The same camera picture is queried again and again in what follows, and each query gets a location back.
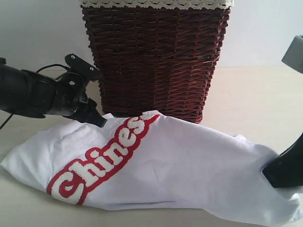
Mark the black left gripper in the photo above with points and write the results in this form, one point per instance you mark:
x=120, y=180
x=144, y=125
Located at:
x=65, y=96

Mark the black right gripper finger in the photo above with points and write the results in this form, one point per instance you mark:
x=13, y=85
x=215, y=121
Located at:
x=284, y=170

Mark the white t-shirt with red lettering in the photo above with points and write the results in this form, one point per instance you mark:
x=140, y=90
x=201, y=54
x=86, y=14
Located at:
x=155, y=161

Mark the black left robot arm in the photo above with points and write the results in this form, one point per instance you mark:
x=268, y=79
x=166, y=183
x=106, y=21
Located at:
x=31, y=94

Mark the dark red wicker basket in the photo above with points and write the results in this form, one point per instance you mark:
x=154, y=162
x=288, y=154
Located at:
x=155, y=59

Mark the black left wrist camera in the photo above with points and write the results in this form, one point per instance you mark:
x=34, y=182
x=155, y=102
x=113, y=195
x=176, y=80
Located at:
x=82, y=67

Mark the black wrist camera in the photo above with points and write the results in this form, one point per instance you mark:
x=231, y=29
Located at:
x=82, y=67
x=293, y=57

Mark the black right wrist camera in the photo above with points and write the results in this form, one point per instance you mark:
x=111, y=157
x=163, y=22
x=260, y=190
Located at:
x=293, y=57

